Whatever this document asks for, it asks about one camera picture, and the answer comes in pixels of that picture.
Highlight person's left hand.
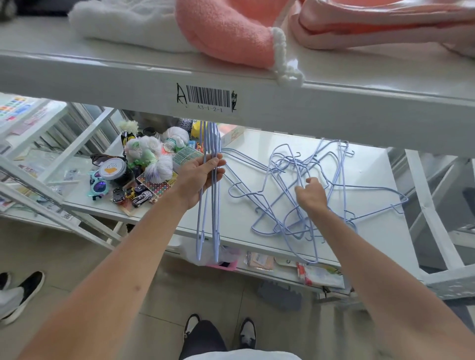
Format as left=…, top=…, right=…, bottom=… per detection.
left=172, top=152, right=227, bottom=212

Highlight person's right hand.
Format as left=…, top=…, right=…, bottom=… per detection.
left=294, top=177, right=329, bottom=220

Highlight pile of lilac hangers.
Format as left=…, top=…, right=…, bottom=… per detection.
left=221, top=137, right=410, bottom=265

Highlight gathered bunch of blue hangers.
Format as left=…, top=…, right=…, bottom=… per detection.
left=194, top=120, right=223, bottom=264

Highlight person's right forearm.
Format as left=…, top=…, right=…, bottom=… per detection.
left=310, top=206, right=475, bottom=360

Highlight person's left forearm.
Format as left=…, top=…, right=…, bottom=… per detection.
left=16, top=192, right=193, bottom=360

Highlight person's left shoe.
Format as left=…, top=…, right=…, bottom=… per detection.
left=184, top=313, right=202, bottom=340

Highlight person's right shoe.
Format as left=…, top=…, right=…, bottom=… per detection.
left=238, top=317, right=257, bottom=349

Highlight person's black trousers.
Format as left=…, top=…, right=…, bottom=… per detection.
left=179, top=320, right=260, bottom=360

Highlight white mesh bag purple contents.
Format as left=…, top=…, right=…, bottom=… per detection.
left=144, top=155, right=174, bottom=184

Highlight colourful dotted sticker sheet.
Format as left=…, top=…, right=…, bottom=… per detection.
left=136, top=172, right=178, bottom=199

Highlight white plastic bag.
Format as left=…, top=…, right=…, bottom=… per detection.
left=162, top=127, right=190, bottom=146

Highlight white pink box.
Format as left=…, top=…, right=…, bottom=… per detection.
left=219, top=124, right=245, bottom=147

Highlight silver black toy car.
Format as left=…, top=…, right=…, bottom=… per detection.
left=131, top=191, right=153, bottom=208

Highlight white mesh bag green contents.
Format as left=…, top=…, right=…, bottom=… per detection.
left=124, top=136, right=163, bottom=168

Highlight white table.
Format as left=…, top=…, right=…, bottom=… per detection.
left=61, top=126, right=422, bottom=282

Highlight red white packet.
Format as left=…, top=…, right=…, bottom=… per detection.
left=296, top=263, right=346, bottom=289

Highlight white metal shelf board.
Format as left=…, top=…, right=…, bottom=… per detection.
left=0, top=16, right=475, bottom=158

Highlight barcode sticker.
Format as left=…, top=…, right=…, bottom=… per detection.
left=176, top=83, right=238, bottom=114

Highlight peach packet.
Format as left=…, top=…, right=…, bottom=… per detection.
left=245, top=252, right=275, bottom=272

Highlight round tin white lid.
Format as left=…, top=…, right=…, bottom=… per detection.
left=99, top=157, right=135, bottom=188

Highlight pink basket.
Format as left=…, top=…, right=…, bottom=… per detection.
left=207, top=259, right=238, bottom=272

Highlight black sunglasses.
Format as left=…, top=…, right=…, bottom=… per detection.
left=91, top=154, right=121, bottom=167

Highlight teal toy sunglasses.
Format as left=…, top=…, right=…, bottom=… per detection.
left=88, top=170, right=110, bottom=201

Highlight dark grey floor mat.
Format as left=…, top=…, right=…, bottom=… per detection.
left=258, top=281, right=302, bottom=312

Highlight pink fluffy towel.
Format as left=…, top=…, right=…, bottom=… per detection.
left=174, top=0, right=305, bottom=88

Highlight white fluffy towel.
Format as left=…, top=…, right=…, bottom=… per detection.
left=68, top=0, right=197, bottom=52

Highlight colour swatch card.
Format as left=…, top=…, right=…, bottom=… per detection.
left=0, top=95, right=38, bottom=121

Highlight black bag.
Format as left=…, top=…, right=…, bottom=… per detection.
left=0, top=0, right=75, bottom=21

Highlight white metal rack frame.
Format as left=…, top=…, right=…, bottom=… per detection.
left=385, top=148, right=475, bottom=301
left=0, top=98, right=123, bottom=251

